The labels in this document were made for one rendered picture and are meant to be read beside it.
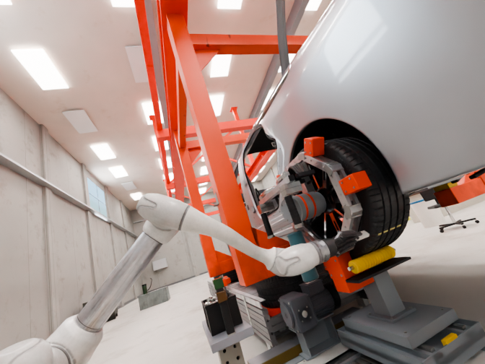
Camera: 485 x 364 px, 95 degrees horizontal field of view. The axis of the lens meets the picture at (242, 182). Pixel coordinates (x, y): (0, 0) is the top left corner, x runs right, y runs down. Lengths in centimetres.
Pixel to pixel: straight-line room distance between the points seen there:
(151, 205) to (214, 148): 96
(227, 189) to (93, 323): 101
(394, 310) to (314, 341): 52
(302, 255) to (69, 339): 86
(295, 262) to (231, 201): 82
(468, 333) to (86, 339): 146
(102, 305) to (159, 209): 42
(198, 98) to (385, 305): 182
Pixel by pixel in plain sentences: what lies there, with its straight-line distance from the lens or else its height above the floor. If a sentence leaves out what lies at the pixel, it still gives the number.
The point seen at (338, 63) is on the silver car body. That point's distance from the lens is 126.
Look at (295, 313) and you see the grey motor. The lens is 143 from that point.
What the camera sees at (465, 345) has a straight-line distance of 139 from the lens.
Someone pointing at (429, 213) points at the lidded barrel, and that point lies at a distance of 604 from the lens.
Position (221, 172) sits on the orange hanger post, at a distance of 164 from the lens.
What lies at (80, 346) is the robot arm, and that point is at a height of 60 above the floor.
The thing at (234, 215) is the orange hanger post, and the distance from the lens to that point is 156.
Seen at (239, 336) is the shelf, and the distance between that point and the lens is 104.
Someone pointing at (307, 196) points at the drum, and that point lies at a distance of 121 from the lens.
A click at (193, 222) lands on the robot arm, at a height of 88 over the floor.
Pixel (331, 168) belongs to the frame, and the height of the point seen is 95.
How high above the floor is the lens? 73
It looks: 16 degrees up
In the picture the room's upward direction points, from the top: 18 degrees counter-clockwise
